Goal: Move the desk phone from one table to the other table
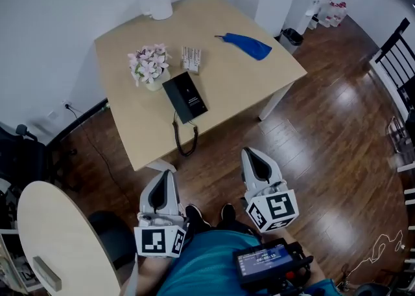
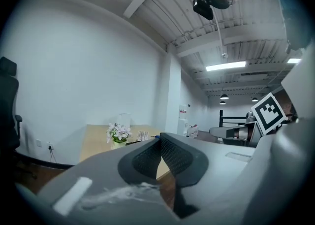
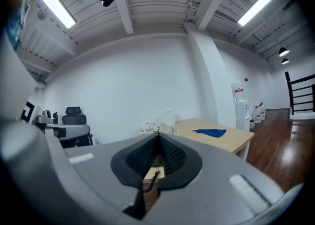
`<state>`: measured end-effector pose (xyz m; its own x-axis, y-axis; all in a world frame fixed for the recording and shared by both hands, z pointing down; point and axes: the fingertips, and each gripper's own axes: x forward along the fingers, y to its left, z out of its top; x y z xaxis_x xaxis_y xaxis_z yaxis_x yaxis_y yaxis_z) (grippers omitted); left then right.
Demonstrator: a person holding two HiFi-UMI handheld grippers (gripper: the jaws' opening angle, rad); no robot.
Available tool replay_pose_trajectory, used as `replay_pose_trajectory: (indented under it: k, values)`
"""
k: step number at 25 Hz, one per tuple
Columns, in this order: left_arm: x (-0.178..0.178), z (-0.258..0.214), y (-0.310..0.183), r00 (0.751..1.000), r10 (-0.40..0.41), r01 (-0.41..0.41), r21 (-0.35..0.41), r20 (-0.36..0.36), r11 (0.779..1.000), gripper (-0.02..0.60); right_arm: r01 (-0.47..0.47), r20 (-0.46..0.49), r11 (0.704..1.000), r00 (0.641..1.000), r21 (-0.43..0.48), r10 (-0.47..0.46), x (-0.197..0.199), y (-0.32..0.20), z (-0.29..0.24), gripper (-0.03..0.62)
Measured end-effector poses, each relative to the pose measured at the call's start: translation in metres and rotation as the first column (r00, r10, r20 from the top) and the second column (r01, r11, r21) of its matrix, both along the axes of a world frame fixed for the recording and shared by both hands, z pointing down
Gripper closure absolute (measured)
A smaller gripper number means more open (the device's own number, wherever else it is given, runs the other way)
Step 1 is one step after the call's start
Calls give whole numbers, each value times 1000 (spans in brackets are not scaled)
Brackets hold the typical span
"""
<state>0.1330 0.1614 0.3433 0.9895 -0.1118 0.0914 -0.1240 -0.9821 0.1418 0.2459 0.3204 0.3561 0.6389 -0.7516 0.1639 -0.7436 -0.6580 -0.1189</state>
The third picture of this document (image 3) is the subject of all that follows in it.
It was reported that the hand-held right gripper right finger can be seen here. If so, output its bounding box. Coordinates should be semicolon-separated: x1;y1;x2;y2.
146;132;306;225

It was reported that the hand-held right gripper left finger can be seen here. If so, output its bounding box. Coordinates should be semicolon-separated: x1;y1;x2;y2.
0;117;158;225

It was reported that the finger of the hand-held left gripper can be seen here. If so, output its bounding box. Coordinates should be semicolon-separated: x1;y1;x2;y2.
45;124;91;141

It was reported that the blue cloth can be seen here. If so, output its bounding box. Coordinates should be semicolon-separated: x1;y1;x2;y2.
191;128;227;138

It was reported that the long ceiling light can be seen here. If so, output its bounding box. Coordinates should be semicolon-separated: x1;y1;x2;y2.
35;0;77;29
237;0;279;27

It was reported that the white water dispenser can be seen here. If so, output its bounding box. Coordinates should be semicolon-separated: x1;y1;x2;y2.
234;99;251;132

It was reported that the group of water jugs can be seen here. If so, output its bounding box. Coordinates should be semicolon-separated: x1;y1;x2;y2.
250;101;267;129

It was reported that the black desk phone cord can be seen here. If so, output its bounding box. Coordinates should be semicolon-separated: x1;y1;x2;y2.
142;170;160;193

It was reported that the black stair railing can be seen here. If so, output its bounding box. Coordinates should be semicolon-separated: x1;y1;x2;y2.
284;71;315;116

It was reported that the light wooden table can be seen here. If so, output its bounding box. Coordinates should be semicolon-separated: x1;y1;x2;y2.
143;165;166;183
134;117;255;162

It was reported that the black office chair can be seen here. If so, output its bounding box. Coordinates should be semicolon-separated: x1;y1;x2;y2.
59;106;94;149

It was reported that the clear water dispenser bottle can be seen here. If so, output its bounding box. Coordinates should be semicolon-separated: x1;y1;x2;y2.
230;80;245;101

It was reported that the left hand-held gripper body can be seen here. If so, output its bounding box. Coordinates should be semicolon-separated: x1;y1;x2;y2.
20;97;60;125

